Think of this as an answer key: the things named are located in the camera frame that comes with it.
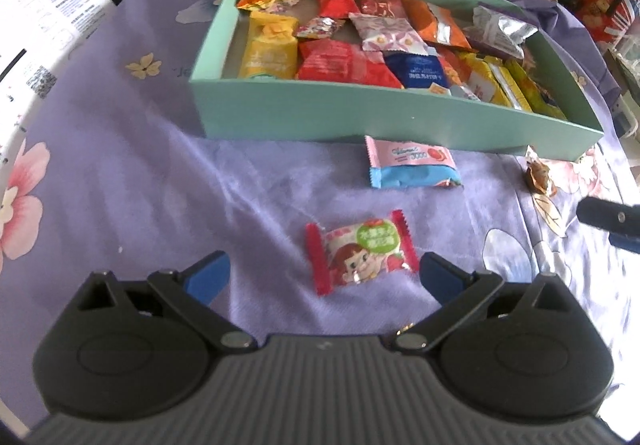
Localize white pink floral packet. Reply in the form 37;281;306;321
348;11;427;54

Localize dark blue snack packet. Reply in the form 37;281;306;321
383;51;452;90

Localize small red snack packet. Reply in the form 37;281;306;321
313;0;361;20

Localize mint green cardboard box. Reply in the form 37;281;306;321
188;0;605;161

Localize yellow green snack packet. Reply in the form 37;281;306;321
505;58;569;120

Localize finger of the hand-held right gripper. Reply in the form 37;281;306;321
575;196;640;255

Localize red biscuit box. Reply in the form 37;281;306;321
574;0;640;45

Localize shiny red patterned snack packet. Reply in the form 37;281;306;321
356;0;409;19

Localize small colourful candy wrapper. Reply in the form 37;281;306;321
295;16;347;40

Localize large red snack packet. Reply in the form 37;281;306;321
297;38;404;89

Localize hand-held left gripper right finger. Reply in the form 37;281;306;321
391;252;584;356

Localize purple floral cloth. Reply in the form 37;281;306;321
0;0;640;428

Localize yellow striped snack packet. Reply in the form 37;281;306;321
456;52;534;112

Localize pink blue snack packet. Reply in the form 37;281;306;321
364;134;464;190

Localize yellow long snack packet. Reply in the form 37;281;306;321
238;10;300;80

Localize silver foil snack packet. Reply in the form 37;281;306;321
462;4;539;61

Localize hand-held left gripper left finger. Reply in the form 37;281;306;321
62;250;256;354

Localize brown candy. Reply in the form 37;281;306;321
523;144;559;199

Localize red white face candy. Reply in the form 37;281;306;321
305;208;421;296

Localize white printed instruction sheet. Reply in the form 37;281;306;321
0;0;114;148

